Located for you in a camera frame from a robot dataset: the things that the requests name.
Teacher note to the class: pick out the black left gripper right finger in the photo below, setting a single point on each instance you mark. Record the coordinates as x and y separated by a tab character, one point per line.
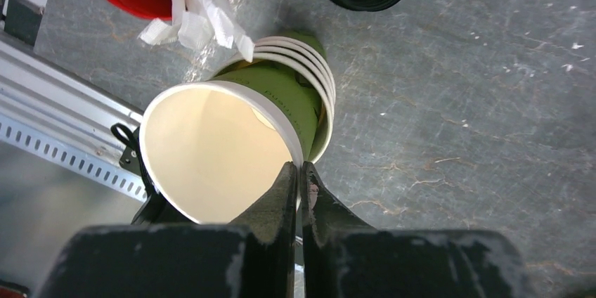
326	222

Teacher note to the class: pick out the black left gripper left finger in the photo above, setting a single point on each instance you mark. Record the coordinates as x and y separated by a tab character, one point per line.
268	261

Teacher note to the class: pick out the green paper coffee cup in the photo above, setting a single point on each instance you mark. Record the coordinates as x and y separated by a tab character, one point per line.
213	148

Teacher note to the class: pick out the stack of green paper cups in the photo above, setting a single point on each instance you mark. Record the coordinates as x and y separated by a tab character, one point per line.
305	55

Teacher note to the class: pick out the white wrapped straw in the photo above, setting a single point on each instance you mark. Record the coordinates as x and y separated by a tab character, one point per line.
196	28
227	31
159	32

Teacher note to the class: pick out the aluminium frame rail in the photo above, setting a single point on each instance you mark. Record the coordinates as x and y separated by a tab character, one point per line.
63	119

